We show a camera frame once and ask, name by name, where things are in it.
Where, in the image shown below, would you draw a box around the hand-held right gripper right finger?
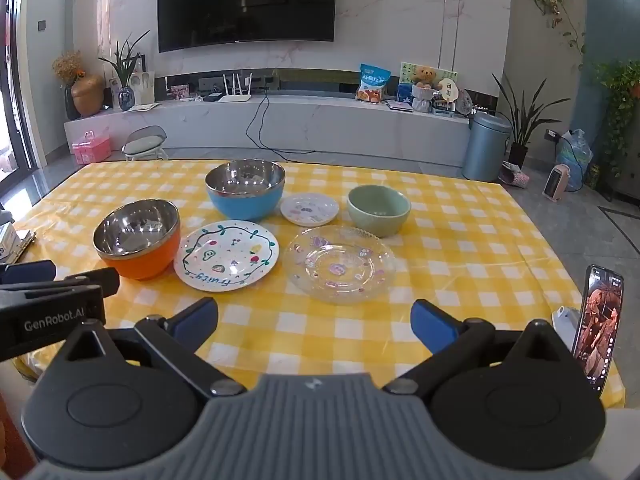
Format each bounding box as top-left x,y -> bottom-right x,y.
382,299 -> 585,396

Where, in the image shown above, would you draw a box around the white photo frame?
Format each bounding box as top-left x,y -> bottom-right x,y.
131,71 -> 156,106

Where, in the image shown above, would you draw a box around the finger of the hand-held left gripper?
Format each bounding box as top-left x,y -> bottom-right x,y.
0,267 -> 121,311
0,259 -> 57,287

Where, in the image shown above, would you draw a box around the green poster card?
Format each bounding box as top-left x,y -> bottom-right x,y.
400,62 -> 445,87

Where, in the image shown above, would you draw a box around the white phone stand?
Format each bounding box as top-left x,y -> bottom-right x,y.
552,306 -> 581,348

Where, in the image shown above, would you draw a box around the blue snack bag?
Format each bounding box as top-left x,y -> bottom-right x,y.
356,64 -> 392,102

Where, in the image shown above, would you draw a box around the brown teddy bear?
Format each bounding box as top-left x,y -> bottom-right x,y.
411,66 -> 443,90

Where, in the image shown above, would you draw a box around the white cardboard box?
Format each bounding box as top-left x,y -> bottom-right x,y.
0,222 -> 19,261

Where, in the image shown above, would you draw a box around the white marble television cabinet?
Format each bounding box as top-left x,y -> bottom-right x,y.
64,91 -> 472,171

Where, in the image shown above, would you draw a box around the bushy green shelf plant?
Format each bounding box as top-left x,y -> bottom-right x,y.
595,60 -> 640,191

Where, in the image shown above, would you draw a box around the small white printed plate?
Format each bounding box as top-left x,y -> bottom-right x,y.
279,193 -> 340,227

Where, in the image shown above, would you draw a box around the orange steel-lined bowl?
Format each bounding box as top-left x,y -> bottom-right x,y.
93,199 -> 181,280

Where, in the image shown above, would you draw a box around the blue-grey trash can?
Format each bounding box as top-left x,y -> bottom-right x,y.
461,112 -> 512,182

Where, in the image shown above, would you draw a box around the blue steel-lined bowl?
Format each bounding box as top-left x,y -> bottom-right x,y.
205,159 -> 287,222

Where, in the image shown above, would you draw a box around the clear glass printed plate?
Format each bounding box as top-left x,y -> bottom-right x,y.
283,226 -> 397,305

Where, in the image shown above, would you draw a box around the large clear water bottle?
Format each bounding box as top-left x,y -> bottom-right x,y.
556,129 -> 594,192

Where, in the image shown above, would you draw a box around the blue vase with green plant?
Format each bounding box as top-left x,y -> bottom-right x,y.
97,30 -> 151,111

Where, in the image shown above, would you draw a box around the gold round vase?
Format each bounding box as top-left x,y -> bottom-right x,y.
70,75 -> 105,117

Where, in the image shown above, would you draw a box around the smartphone with face photo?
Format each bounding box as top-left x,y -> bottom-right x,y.
543,164 -> 571,201

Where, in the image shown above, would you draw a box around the pink plastic storage box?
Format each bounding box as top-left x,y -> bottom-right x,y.
71,130 -> 111,165

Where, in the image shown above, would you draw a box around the black cable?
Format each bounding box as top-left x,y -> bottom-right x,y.
245,91 -> 314,154

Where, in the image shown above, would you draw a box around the yellow checked tablecloth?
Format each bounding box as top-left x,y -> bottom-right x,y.
0,159 -> 626,408

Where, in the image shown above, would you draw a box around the round stool with grey back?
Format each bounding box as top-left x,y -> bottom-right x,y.
121,125 -> 168,162

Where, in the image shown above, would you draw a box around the white router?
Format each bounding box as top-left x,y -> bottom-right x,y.
218,73 -> 256,103

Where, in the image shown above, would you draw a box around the tall-leaf potted plant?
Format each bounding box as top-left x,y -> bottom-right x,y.
492,72 -> 551,168

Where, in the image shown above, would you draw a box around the green ceramic bowl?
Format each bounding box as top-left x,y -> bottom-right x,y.
347,184 -> 412,238

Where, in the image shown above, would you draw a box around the black curved television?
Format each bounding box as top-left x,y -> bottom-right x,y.
157,0 -> 337,53

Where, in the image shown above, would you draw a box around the white fruit-print plate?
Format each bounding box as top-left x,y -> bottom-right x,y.
174,220 -> 279,292

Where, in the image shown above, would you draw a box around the dried flowers in dark vase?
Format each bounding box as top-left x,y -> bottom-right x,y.
52,50 -> 84,121

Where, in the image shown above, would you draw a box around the hanging vine plant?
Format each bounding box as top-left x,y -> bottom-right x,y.
522,0 -> 586,71

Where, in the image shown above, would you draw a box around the black smartphone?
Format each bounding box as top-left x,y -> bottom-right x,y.
571,264 -> 625,393

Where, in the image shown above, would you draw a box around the paper hand fan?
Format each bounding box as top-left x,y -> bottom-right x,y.
439,78 -> 461,106

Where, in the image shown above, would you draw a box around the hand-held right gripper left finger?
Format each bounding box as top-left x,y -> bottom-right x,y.
47,297 -> 247,397

